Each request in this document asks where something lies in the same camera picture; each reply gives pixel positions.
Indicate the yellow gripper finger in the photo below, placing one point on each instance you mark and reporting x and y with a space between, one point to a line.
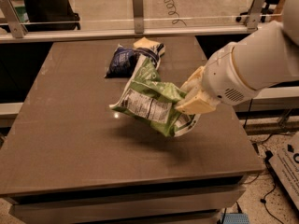
194 82
197 102

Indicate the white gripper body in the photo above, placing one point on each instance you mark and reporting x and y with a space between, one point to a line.
224 76

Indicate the green jalapeno chip bag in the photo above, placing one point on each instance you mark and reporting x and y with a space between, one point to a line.
147 98

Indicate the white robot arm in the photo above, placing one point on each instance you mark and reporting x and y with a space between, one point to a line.
240 70

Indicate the blue chip bag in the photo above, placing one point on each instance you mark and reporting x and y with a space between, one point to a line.
124 59

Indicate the yellow sponge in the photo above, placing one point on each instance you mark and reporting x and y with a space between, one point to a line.
146 43

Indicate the grey table drawer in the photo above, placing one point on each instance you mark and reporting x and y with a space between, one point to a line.
186 206

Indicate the white printed floor board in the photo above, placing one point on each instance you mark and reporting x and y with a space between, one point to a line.
285 163

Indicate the black bin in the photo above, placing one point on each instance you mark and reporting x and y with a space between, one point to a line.
51 15

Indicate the glass barrier panel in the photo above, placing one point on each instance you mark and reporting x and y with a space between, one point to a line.
97 15

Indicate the right metal glass bracket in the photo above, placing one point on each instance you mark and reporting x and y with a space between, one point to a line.
254 15

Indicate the metal glass bracket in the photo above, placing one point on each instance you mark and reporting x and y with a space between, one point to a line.
138 13
17 29
254 15

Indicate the middle metal glass bracket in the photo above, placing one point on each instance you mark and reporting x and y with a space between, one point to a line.
138 13

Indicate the left metal glass bracket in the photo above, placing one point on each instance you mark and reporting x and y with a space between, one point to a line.
17 29

